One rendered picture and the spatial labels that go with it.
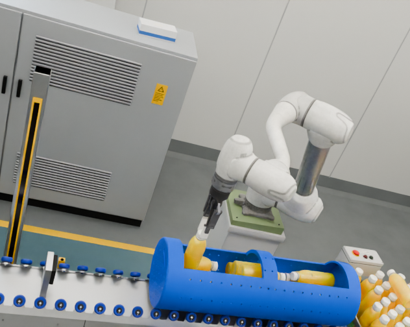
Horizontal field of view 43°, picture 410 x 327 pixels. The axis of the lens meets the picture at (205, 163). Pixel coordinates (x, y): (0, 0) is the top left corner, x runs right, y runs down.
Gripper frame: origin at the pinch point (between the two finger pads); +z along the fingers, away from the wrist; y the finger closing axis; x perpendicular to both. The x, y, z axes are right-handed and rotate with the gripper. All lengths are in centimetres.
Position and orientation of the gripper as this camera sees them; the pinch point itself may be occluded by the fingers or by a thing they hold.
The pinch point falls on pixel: (204, 228)
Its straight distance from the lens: 199.0
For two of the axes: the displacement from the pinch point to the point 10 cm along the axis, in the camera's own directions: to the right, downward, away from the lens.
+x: 9.4, 1.8, 3.0
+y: 1.6, 5.6, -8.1
